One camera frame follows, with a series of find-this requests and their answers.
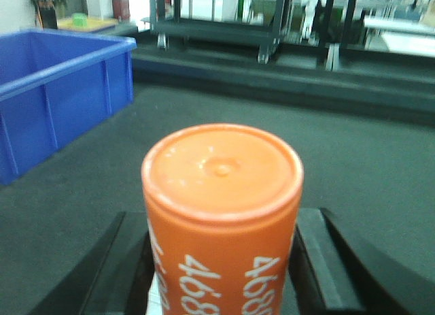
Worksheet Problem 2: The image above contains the small green box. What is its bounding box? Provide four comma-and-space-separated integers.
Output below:
71, 13, 88, 28

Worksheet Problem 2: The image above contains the orange capacitor with white numbers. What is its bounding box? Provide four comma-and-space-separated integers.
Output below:
141, 123, 304, 314

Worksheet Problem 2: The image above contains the grey metal cart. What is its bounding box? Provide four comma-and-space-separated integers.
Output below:
142, 0, 291, 64

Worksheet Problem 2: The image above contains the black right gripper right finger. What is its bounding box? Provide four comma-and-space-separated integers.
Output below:
288, 208, 434, 314

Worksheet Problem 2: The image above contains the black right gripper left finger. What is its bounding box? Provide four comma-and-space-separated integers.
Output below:
31, 212, 154, 314

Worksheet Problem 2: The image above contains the blue bin on conveyor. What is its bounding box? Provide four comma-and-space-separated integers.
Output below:
1, 29, 137, 185

